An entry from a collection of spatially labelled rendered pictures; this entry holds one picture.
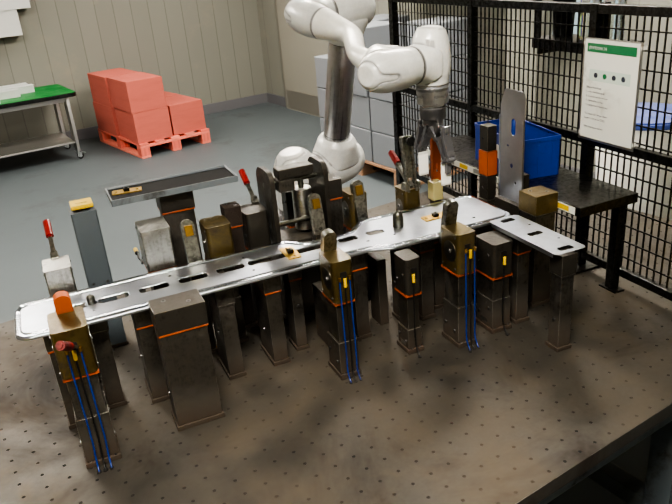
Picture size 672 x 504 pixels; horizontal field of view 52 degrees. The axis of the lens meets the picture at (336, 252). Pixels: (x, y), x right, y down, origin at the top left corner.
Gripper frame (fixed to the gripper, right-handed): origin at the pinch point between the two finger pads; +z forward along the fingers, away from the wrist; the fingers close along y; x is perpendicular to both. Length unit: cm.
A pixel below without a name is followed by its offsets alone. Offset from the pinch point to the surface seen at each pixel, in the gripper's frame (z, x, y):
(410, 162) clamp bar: 0.0, 0.6, -15.0
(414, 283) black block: 21.6, -19.6, 20.4
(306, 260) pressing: 13.2, -44.7, 7.0
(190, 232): 5, -70, -12
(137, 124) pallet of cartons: 78, -14, -532
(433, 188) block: 8.6, 6.1, -10.9
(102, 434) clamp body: 35, -105, 23
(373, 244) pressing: 13.3, -24.9, 7.7
